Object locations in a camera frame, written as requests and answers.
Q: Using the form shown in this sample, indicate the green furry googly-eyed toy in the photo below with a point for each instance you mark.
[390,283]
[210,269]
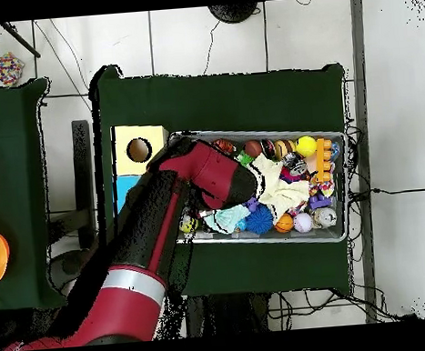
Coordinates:
[245,158]

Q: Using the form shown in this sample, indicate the cream knitted cloth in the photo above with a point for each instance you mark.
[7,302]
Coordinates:
[280,185]

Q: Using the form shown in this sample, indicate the orange toy brick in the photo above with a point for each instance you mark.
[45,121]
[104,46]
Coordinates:
[323,156]

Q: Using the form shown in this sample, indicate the black rod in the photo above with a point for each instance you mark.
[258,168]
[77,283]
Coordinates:
[21,41]

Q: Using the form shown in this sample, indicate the wooden box with three holes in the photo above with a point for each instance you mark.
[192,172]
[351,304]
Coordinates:
[126,189]

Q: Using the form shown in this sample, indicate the colourful patterned packet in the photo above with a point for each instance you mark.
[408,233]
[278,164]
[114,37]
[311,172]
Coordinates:
[5,69]

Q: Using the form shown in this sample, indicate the dark green side table cloth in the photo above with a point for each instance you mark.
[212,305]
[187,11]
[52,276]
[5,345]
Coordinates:
[16,180]

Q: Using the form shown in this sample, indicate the grey metal strip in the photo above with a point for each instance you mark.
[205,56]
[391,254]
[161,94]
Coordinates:
[362,80]

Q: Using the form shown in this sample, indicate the yellow smiley ball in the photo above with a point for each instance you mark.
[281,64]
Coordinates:
[189,224]

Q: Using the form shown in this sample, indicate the small blue spiky ball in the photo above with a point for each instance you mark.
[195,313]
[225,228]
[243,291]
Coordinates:
[260,219]

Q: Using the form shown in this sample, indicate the red robot arm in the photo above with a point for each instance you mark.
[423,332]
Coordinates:
[151,235]

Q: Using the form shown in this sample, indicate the yellow tennis ball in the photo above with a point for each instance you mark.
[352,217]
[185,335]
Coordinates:
[306,146]

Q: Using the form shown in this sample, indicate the black round base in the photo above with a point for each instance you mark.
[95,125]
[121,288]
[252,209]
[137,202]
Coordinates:
[232,12]

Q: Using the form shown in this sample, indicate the mint green cloth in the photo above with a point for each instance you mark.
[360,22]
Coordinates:
[229,219]

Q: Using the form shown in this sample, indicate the clear mesh bin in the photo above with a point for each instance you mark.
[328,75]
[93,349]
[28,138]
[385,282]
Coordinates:
[298,237]

